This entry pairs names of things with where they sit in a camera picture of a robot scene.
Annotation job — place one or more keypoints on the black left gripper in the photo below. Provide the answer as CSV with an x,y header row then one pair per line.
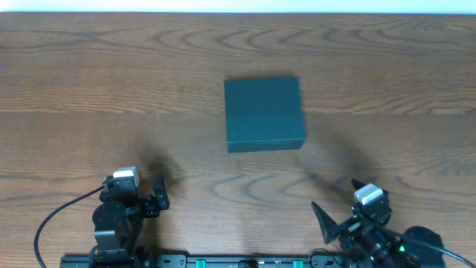
x,y
151,205

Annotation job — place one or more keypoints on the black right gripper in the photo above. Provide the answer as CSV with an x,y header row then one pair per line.
x,y
347,226

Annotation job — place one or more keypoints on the black gift box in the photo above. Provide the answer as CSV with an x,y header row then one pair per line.
x,y
264,114

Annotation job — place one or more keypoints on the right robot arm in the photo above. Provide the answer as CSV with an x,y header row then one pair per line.
x,y
366,241

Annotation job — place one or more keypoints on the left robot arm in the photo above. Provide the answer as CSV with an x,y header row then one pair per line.
x,y
119,221

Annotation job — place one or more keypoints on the black mounting rail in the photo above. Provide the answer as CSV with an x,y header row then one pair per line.
x,y
245,261

